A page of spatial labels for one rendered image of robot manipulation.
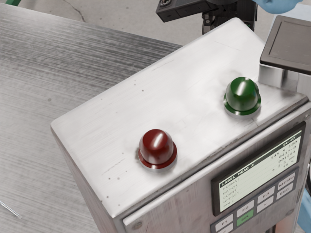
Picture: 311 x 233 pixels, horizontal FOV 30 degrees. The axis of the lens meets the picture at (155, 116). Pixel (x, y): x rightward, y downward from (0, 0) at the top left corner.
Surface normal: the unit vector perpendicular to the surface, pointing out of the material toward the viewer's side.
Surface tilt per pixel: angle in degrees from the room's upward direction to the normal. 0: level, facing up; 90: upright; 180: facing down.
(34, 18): 0
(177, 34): 0
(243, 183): 90
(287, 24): 0
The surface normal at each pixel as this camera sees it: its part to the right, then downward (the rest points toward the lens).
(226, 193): 0.54, 0.66
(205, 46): -0.11, -0.56
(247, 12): -0.22, 0.82
